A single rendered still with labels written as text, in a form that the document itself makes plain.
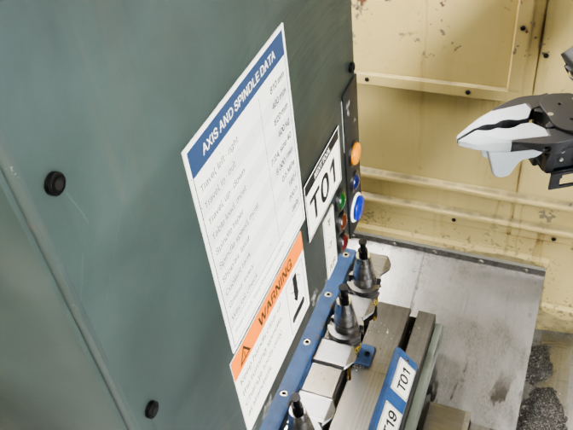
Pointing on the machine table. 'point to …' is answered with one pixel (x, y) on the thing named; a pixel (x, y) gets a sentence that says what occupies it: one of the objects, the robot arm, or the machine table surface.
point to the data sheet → (248, 184)
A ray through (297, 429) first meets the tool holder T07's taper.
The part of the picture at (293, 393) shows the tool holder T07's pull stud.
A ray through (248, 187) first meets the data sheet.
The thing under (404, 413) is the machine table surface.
